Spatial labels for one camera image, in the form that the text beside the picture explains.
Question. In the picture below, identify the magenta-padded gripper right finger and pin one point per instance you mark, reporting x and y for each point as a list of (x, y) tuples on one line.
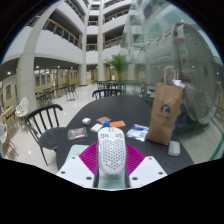
[(136, 160)]

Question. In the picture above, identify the small white box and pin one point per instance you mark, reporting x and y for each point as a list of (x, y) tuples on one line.
[(86, 121)]

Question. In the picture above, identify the white card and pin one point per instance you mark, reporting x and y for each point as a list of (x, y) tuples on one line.
[(96, 127)]

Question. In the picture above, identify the orange card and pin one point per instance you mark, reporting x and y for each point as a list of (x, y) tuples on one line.
[(117, 124)]

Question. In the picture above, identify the brown and blue paper bag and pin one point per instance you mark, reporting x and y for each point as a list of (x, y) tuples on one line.
[(165, 113)]

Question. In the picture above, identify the large white round display model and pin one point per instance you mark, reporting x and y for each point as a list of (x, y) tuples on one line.
[(200, 73)]

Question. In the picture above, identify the group of dark chairs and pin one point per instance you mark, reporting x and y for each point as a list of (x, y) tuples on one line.
[(70, 91)]

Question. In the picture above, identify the clear packet with brown contents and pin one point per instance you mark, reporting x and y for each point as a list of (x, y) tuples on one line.
[(77, 133)]

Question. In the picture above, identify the green potted palm plant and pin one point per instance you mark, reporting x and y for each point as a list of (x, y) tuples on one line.
[(118, 63)]

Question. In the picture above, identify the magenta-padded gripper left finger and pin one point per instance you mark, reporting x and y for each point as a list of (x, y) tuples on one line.
[(87, 159)]

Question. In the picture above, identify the white perforated computer mouse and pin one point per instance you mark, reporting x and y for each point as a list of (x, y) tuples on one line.
[(111, 150)]

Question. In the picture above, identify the brown card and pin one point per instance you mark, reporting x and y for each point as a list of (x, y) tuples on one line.
[(103, 119)]

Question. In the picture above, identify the clear plastic packet with print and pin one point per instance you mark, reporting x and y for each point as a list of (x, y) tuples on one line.
[(137, 132)]

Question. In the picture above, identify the blue-capped small bottle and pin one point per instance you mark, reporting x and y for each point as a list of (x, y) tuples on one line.
[(106, 124)]

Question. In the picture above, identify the black chair behind table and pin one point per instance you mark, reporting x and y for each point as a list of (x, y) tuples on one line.
[(106, 91)]

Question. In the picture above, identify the black spindle-back chair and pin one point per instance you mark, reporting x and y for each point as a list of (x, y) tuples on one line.
[(51, 136)]

